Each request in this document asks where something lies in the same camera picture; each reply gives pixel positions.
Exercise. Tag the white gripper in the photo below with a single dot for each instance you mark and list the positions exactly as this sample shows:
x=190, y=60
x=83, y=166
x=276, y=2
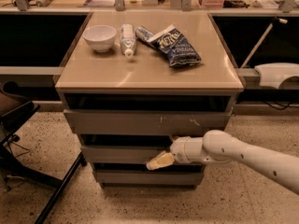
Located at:
x=177, y=151

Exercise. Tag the grey drawer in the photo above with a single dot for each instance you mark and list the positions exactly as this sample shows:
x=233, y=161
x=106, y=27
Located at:
x=82, y=121
x=148, y=178
x=127, y=155

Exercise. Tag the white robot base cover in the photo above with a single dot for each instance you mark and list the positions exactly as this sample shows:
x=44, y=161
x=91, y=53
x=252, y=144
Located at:
x=274, y=74

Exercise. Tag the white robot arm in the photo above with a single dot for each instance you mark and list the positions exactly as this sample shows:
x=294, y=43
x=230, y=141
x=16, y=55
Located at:
x=220, y=147

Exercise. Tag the grey bottom drawer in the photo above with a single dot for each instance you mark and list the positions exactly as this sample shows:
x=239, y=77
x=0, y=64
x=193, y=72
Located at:
x=148, y=178

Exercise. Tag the grey drawer cabinet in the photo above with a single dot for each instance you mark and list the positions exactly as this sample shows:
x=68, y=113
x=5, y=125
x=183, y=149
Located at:
x=146, y=82

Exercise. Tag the grey top drawer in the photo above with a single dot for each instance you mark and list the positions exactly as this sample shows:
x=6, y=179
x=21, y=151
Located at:
x=82, y=121

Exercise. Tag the blue vinegar chips bag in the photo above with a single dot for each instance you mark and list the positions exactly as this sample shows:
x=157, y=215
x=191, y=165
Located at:
x=172, y=43

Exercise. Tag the clear plastic water bottle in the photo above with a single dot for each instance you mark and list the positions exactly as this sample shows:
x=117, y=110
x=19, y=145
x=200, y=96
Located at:
x=128, y=41

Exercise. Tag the white bowl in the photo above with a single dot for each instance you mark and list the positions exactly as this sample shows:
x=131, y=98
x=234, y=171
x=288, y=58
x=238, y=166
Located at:
x=100, y=38

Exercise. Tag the white rod with black tip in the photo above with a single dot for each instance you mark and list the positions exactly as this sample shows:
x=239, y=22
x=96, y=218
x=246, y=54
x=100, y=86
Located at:
x=274, y=21

